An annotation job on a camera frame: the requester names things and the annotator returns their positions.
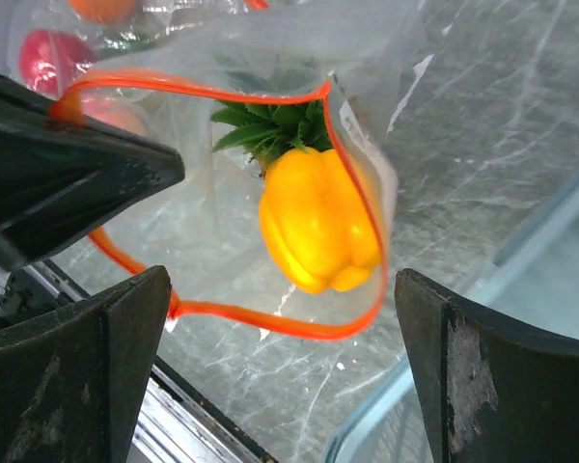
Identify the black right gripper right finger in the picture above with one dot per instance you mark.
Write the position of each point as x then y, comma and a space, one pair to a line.
491, 388

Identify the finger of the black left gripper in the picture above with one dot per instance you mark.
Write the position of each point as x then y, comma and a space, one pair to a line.
60, 180

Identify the toy orange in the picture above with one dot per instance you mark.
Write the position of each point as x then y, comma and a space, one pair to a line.
104, 11

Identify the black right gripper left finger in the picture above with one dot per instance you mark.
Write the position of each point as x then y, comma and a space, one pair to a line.
73, 374

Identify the small yellow toy fruit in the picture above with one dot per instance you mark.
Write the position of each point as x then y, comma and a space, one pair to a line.
314, 223

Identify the clear orange zip top bag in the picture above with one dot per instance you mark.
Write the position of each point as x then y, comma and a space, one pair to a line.
160, 113

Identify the green yellow toy mango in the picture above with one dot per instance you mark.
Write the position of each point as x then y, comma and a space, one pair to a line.
121, 44

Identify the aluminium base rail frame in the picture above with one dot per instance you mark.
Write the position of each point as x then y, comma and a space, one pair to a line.
176, 423

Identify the toy peach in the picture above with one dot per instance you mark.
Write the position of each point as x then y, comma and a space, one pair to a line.
110, 111

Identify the red toy apple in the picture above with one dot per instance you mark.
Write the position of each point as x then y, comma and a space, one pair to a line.
49, 61

